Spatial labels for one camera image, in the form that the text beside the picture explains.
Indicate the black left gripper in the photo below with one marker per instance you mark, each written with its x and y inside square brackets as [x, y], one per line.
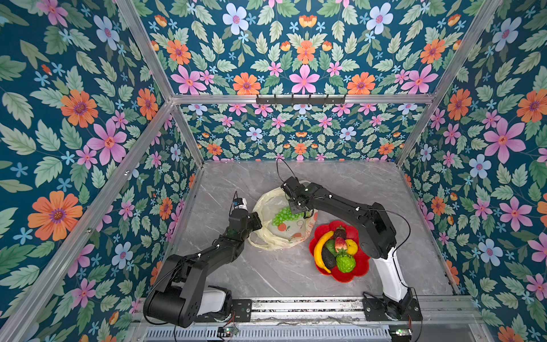
[253, 216]

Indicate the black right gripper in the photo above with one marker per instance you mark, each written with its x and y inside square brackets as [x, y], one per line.
[294, 198]

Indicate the green grape bunch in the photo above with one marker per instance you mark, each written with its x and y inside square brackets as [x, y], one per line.
[285, 215]

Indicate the yellowish translucent plastic bag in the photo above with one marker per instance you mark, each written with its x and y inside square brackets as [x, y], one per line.
[281, 229]

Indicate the dark brown fruit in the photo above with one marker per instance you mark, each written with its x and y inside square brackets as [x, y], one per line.
[340, 232]

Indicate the dark green avocado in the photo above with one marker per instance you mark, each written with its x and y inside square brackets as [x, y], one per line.
[330, 245]

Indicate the yellow banana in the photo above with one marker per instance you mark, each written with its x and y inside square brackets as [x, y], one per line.
[317, 253]

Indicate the red fruit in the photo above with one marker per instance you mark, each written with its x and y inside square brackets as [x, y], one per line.
[340, 245]

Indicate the yellow bumpy fruit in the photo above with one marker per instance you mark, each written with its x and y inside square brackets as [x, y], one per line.
[352, 247]

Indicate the light green custard apple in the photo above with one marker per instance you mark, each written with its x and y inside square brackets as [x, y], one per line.
[345, 263]

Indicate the dark rough avocado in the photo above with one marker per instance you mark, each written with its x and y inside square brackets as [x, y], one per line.
[328, 258]

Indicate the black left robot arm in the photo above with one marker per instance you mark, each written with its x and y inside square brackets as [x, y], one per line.
[177, 294]

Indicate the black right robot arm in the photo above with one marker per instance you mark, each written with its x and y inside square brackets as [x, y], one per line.
[377, 233]

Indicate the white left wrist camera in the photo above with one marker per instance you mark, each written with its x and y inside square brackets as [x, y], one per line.
[240, 203]

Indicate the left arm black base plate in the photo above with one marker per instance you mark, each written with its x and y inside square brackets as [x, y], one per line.
[230, 311]

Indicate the black hook rail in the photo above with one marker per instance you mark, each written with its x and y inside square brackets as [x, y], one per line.
[293, 99]

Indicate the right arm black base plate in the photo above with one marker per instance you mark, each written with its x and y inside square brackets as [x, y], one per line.
[389, 310]

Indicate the aluminium frame rail base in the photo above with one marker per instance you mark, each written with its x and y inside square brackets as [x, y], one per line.
[329, 318]

